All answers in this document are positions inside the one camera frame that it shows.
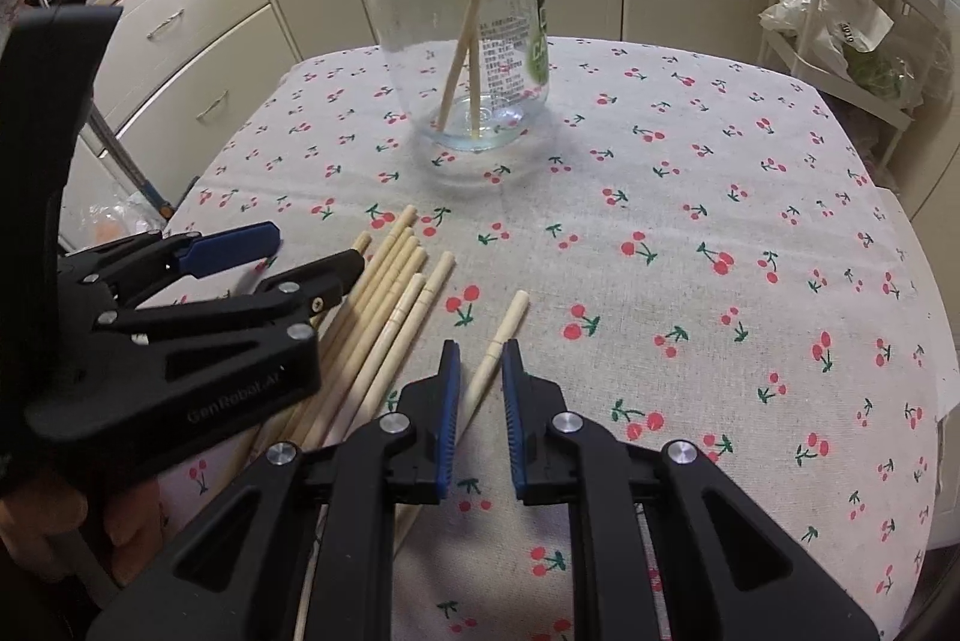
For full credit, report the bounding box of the cream drawer cabinet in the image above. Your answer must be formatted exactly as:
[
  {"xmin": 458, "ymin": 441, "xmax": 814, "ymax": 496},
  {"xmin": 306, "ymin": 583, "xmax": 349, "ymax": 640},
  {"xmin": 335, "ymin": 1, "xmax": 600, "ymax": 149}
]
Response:
[{"xmin": 94, "ymin": 0, "xmax": 302, "ymax": 196}]

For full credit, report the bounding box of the bunch of wooden chopsticks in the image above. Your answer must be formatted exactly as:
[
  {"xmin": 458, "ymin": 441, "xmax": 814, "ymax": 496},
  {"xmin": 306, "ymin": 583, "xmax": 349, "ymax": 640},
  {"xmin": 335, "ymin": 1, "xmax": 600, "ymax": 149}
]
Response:
[{"xmin": 225, "ymin": 204, "xmax": 457, "ymax": 641}]

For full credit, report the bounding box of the orange plastic bag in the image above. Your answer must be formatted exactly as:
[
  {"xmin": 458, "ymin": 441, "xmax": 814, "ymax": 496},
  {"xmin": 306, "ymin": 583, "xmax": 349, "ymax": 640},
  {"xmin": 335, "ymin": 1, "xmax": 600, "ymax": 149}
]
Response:
[{"xmin": 79, "ymin": 197, "xmax": 164, "ymax": 246}]

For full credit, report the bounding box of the white plastic bag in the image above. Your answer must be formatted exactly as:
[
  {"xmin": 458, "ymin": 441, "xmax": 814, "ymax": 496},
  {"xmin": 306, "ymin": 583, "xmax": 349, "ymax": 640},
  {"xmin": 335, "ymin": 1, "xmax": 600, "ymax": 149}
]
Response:
[{"xmin": 759, "ymin": 0, "xmax": 895, "ymax": 82}]

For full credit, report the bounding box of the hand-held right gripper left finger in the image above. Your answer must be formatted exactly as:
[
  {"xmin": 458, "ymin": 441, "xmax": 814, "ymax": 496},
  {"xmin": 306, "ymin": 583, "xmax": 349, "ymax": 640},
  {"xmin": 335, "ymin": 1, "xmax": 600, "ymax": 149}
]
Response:
[{"xmin": 86, "ymin": 339, "xmax": 462, "ymax": 641}]

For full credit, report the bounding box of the bag of green vegetables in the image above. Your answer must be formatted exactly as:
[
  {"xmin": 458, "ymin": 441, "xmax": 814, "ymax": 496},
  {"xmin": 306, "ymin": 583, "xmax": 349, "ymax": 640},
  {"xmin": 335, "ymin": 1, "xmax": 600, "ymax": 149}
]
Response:
[{"xmin": 846, "ymin": 50, "xmax": 925, "ymax": 104}]

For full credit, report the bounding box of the white wire trolley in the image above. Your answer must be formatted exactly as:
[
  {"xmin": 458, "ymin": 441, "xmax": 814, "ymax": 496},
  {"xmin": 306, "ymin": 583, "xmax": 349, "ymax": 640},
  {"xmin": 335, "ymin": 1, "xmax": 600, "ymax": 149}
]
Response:
[{"xmin": 756, "ymin": 0, "xmax": 947, "ymax": 181}]

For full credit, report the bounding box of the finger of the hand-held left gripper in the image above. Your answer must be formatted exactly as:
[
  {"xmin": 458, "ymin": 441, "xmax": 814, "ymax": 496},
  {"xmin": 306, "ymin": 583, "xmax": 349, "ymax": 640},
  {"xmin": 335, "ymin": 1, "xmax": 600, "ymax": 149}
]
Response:
[
  {"xmin": 94, "ymin": 249, "xmax": 366, "ymax": 350},
  {"xmin": 60, "ymin": 221, "xmax": 282, "ymax": 306}
]

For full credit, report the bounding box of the clear glass jar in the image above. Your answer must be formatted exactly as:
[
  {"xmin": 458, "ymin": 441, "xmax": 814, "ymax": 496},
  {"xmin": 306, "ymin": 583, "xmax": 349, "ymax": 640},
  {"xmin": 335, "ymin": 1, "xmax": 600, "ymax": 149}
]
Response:
[{"xmin": 367, "ymin": 0, "xmax": 553, "ymax": 154}]

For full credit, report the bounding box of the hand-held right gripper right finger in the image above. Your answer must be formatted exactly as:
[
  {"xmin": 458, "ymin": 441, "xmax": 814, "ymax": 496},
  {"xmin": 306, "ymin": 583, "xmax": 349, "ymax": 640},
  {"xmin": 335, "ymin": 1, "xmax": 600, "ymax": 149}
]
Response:
[{"xmin": 501, "ymin": 339, "xmax": 878, "ymax": 641}]

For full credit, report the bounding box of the cherry print tablecloth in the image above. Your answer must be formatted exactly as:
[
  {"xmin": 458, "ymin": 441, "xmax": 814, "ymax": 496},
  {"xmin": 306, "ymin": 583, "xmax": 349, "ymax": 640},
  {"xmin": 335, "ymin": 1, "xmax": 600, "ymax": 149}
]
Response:
[{"xmin": 161, "ymin": 35, "xmax": 947, "ymax": 641}]

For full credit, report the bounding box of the grey mop handle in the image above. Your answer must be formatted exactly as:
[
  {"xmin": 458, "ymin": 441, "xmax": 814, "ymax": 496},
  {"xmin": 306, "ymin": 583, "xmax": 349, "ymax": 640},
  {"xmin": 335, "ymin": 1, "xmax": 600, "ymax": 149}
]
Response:
[{"xmin": 81, "ymin": 100, "xmax": 175, "ymax": 216}]

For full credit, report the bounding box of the person's left hand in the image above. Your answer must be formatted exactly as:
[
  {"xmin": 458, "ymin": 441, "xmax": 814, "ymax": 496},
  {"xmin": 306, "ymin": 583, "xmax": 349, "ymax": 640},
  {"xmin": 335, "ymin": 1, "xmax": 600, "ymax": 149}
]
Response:
[{"xmin": 0, "ymin": 472, "xmax": 164, "ymax": 588}]

